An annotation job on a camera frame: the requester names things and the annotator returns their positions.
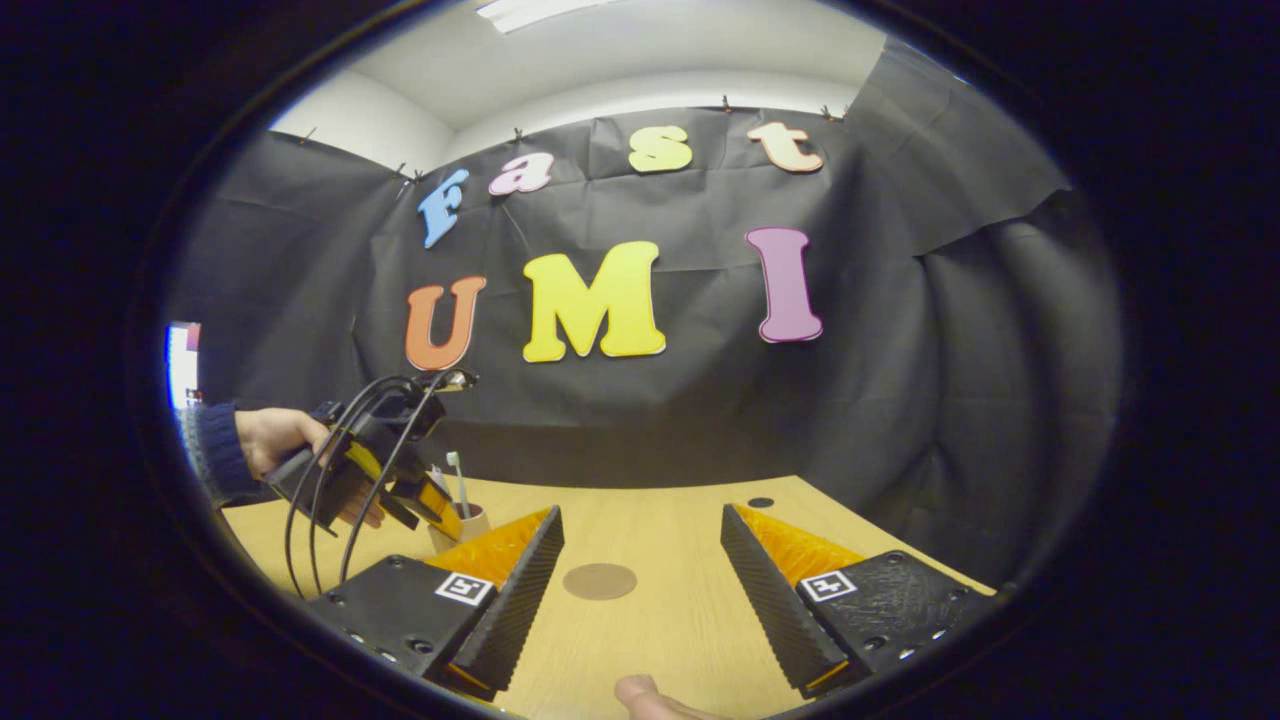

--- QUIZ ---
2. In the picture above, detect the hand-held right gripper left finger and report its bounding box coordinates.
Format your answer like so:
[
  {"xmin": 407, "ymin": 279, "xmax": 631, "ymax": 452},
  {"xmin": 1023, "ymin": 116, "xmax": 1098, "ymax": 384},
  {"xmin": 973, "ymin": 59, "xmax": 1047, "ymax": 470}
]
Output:
[{"xmin": 305, "ymin": 505, "xmax": 566, "ymax": 701}]

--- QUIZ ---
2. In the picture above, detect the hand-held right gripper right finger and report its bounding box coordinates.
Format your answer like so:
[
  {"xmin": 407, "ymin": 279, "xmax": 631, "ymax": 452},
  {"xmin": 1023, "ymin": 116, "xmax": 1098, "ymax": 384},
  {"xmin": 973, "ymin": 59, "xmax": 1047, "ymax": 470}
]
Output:
[{"xmin": 720, "ymin": 503, "xmax": 996, "ymax": 699}]

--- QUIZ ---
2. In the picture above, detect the beige cup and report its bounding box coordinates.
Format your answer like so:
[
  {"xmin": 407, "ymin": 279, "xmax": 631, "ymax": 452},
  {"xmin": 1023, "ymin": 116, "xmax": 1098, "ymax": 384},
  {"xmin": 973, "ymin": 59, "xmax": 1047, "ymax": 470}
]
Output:
[{"xmin": 428, "ymin": 503, "xmax": 493, "ymax": 554}]

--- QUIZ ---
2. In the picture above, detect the brown round coaster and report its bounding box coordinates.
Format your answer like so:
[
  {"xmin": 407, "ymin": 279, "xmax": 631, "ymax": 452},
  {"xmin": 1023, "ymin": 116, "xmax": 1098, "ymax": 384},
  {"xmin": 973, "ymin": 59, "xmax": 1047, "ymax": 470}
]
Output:
[{"xmin": 562, "ymin": 562, "xmax": 639, "ymax": 601}]

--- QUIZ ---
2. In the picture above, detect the wooden desktop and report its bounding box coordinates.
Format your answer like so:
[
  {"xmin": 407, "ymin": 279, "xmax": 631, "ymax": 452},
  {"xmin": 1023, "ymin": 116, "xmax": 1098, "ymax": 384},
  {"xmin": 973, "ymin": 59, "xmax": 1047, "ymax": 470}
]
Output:
[{"xmin": 222, "ymin": 475, "xmax": 996, "ymax": 720}]

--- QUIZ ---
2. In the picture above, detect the black backdrop cloth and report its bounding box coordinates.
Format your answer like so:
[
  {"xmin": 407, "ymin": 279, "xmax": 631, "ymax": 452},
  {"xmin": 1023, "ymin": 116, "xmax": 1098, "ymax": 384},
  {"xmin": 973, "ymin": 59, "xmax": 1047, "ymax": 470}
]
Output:
[{"xmin": 165, "ymin": 40, "xmax": 1126, "ymax": 586}]

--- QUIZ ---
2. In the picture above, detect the bright screen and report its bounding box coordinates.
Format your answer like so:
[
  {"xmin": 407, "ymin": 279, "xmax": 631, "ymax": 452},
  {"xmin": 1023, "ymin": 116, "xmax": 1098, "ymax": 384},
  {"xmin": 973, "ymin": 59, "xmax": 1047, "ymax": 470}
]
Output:
[{"xmin": 165, "ymin": 322, "xmax": 201, "ymax": 411}]

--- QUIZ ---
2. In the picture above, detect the ceiling light panel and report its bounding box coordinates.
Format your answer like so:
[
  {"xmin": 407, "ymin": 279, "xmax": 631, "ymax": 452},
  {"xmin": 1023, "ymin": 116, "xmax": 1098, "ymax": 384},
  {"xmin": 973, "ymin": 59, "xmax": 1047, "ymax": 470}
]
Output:
[{"xmin": 475, "ymin": 0, "xmax": 621, "ymax": 34}]

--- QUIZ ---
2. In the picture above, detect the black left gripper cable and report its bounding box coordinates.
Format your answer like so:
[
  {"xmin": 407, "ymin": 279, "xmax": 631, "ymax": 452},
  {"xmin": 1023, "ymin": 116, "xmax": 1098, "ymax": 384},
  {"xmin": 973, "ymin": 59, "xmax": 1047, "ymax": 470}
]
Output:
[{"xmin": 285, "ymin": 372, "xmax": 451, "ymax": 599}]

